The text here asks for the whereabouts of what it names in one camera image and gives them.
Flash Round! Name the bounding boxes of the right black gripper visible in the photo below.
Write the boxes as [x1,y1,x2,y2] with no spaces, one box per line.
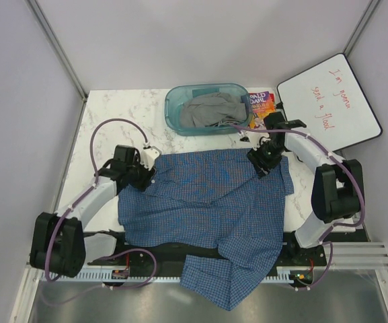
[246,140,287,180]

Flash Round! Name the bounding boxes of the blue checkered long sleeve shirt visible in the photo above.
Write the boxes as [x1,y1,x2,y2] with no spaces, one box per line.
[118,149,294,310]

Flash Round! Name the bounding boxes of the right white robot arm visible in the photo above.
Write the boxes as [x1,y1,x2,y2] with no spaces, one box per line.
[240,112,365,265]

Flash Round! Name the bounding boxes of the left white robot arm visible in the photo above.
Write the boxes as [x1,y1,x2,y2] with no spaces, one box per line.
[29,145,161,281]

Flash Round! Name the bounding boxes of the Roald Dahl book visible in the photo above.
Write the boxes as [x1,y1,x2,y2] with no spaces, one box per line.
[241,91,276,129]

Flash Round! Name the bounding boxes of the grey shirt in bin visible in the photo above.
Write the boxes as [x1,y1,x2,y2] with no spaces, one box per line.
[180,92,247,128]

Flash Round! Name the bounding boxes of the teal plastic bin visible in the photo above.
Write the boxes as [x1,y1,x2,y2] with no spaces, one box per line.
[165,83,248,137]

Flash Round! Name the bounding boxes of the whiteboard with red writing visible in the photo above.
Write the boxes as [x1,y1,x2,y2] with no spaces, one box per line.
[276,53,383,151]

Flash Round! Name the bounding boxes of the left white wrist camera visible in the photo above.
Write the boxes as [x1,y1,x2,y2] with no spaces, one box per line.
[140,142,161,170]

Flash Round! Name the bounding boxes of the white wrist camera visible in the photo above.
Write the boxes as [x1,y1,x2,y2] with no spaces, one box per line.
[239,131,270,150]
[140,142,161,170]

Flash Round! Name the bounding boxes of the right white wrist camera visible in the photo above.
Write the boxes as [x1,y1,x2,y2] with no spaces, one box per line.
[239,131,270,150]

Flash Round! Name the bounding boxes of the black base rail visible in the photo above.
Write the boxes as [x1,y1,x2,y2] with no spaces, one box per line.
[92,233,327,277]

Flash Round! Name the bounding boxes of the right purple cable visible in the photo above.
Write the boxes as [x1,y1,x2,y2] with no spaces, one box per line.
[230,123,366,291]

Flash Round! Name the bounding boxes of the purple cable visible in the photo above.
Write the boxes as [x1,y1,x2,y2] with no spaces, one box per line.
[230,123,366,291]
[40,118,158,306]

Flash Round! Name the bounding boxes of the white slotted cable duct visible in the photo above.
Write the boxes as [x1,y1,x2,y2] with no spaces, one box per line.
[57,266,307,284]

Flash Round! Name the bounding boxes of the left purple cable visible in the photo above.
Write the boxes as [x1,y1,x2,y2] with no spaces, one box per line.
[40,118,158,306]

